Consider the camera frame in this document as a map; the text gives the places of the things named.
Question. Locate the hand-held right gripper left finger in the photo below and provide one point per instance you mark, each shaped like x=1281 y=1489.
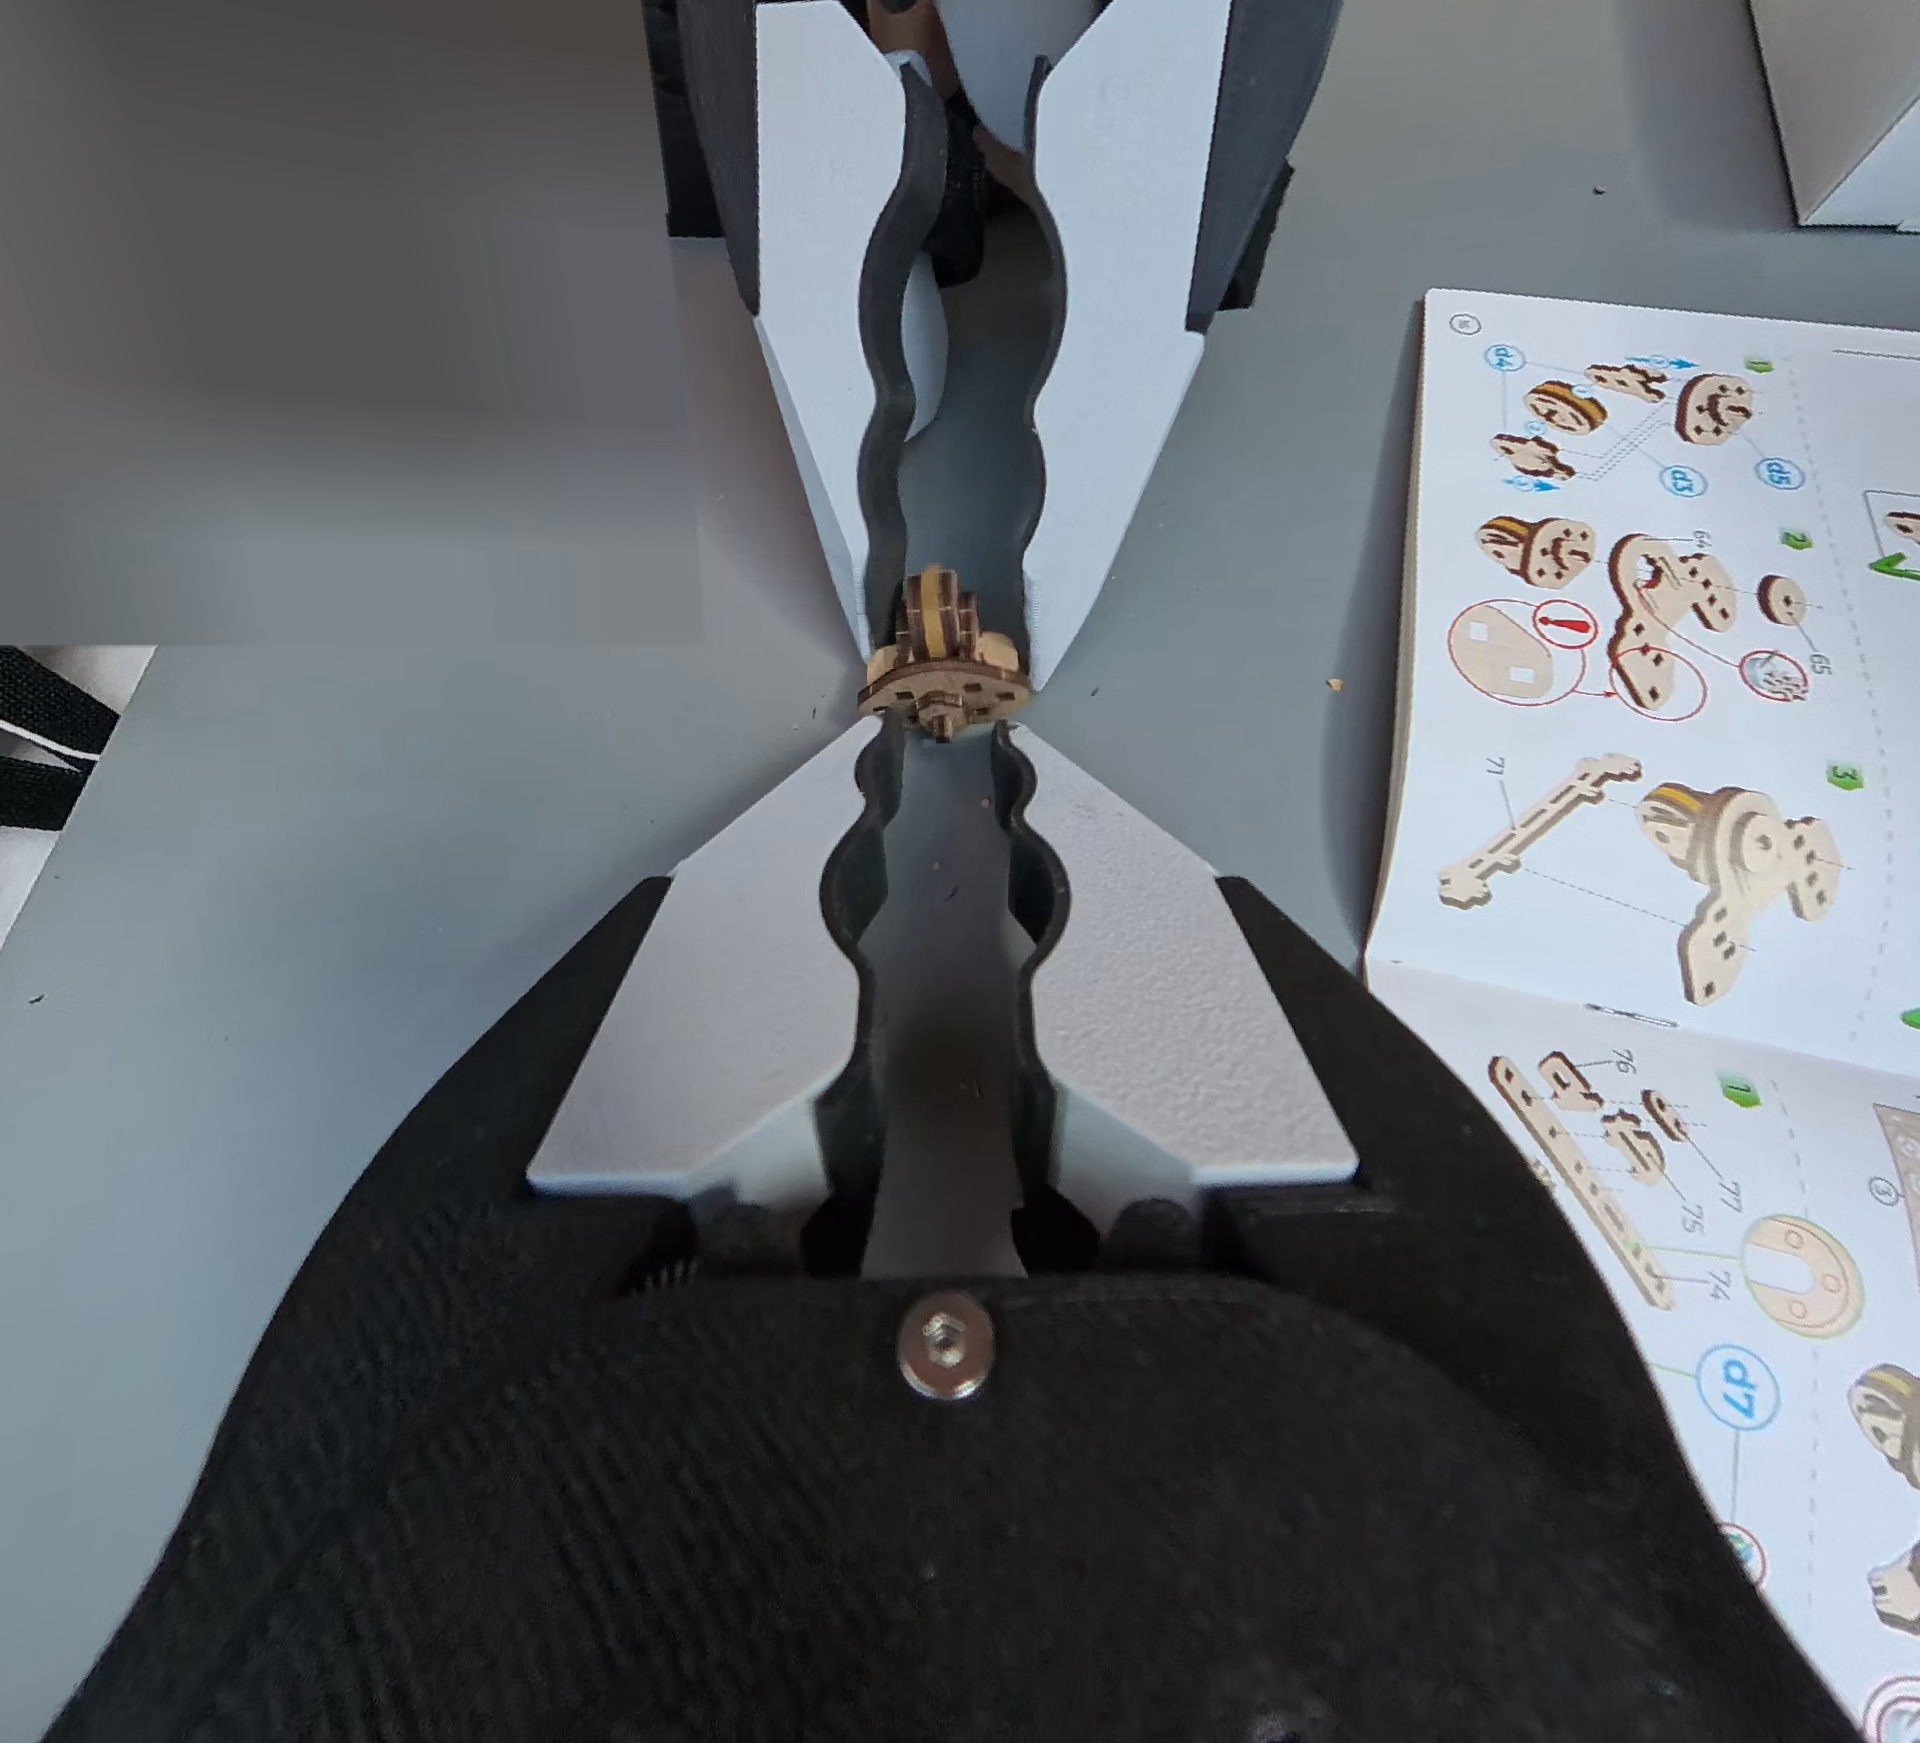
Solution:
x=706 y=1025

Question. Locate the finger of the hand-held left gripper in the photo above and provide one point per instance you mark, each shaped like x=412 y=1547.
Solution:
x=815 y=215
x=1143 y=215

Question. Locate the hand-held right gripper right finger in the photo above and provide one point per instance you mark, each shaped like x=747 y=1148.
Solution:
x=1169 y=1025

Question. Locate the small wooden puzzle assembly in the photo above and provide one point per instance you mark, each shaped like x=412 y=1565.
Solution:
x=942 y=687

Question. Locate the grey desk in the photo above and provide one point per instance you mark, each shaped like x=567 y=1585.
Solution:
x=374 y=950

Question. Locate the puzzle instruction booklet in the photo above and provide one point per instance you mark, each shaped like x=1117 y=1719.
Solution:
x=1574 y=905

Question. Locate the white box of rubber rings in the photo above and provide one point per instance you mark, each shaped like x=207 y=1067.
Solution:
x=1828 y=20

